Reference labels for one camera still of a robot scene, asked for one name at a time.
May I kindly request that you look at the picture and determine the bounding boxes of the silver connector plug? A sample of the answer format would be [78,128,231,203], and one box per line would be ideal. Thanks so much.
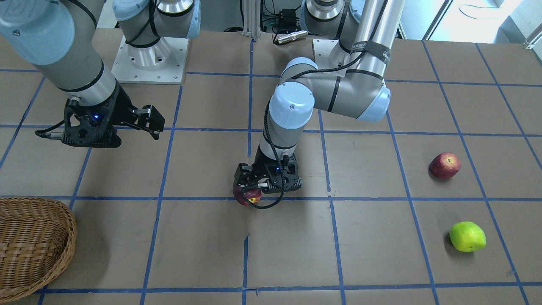
[273,30,309,46]

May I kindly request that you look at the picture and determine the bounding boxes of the wicker basket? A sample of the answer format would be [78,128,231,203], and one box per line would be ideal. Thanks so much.
[0,197,77,304]

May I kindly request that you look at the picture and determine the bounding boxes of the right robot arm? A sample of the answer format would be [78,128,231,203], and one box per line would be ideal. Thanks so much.
[1,0,201,147]

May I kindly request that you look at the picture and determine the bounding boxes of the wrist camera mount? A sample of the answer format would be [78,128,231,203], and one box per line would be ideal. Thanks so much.
[35,95,122,148]
[267,154,303,194]

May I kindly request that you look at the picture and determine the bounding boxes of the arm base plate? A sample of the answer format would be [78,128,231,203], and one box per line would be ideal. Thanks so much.
[312,39,340,68]
[111,37,190,85]

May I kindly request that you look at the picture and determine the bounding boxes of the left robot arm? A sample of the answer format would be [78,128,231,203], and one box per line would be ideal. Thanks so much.
[234,0,405,194]

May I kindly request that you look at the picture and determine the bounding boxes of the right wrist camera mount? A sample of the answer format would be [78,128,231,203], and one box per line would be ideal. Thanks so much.
[35,95,122,148]

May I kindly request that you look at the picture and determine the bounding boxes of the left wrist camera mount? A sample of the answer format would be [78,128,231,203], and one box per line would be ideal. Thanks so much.
[267,154,303,194]

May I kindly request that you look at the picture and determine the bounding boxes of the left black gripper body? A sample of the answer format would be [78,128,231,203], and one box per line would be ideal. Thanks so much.
[234,152,303,192]

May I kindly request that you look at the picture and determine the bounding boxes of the red yellow apple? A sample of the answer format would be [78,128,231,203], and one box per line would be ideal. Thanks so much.
[429,151,461,180]

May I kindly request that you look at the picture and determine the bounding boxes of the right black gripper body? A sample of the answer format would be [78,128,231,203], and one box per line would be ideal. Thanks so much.
[107,85,165,137]

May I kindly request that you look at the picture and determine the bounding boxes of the dark red apple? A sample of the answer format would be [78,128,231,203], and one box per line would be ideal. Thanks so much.
[233,185,263,206]

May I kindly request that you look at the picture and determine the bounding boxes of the aluminium frame post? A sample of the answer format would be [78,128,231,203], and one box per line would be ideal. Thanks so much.
[241,0,261,40]

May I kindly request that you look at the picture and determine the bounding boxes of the green apple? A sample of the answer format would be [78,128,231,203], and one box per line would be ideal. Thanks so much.
[448,221,487,252]

